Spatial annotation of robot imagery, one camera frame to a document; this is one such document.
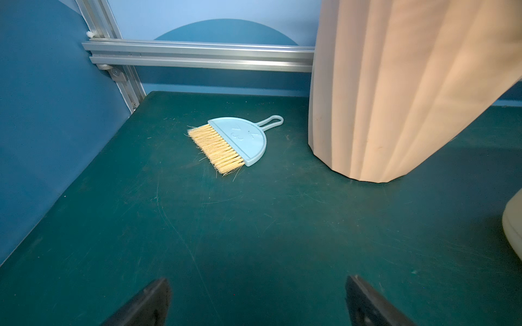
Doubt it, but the light blue hand brush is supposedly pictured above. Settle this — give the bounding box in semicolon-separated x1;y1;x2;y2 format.
188;115;284;175

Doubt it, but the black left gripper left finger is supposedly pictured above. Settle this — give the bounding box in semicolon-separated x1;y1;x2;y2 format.
101;278;171;326

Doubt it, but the horizontal aluminium frame rail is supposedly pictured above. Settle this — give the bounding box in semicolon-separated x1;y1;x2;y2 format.
82;38;315;73

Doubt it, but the beige ribbed flower pot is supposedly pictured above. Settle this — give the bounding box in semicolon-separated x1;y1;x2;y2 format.
308;1;521;183

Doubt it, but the cream plastic storage box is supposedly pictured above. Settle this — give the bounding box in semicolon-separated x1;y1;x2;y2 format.
502;189;522;259

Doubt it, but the left aluminium frame post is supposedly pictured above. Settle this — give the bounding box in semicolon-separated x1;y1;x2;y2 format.
76;0;146;113

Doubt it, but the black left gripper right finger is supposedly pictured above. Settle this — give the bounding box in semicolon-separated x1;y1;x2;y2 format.
345;275;415;326

